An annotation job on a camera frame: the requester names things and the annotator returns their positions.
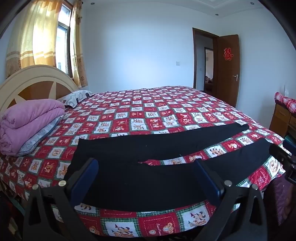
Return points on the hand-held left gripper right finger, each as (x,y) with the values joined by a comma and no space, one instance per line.
(208,183)

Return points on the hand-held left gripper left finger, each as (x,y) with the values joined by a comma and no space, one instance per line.
(84,183)

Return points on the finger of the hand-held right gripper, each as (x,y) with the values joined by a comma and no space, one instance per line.
(279,153)

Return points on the black pants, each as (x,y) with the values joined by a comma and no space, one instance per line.
(138,180)

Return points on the wooden cabinet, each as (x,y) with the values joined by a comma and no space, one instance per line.
(279,120)

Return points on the dark maroon cloth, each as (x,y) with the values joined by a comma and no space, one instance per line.
(279,204)

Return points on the red plaid cloth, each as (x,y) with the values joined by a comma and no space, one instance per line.
(285,100)

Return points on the brown wooden door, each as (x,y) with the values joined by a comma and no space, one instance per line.
(227,88)

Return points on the folded pink quilt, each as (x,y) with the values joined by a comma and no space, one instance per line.
(27,120)

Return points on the white pillow with dark print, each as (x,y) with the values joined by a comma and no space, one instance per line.
(74,97)

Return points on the red checked printed bedspread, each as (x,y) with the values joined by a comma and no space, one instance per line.
(150,109)

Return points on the red paper door decoration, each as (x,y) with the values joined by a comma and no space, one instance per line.
(227,54)

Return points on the cream and brown headboard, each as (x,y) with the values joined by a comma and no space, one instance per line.
(34,74)

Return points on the narrow yellow curtain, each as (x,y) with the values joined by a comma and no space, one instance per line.
(77,46)

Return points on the window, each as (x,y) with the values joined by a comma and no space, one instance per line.
(62,46)

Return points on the wide yellow curtain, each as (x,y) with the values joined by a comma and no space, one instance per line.
(34,34)

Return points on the brown door frame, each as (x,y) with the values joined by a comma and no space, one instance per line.
(194,58)

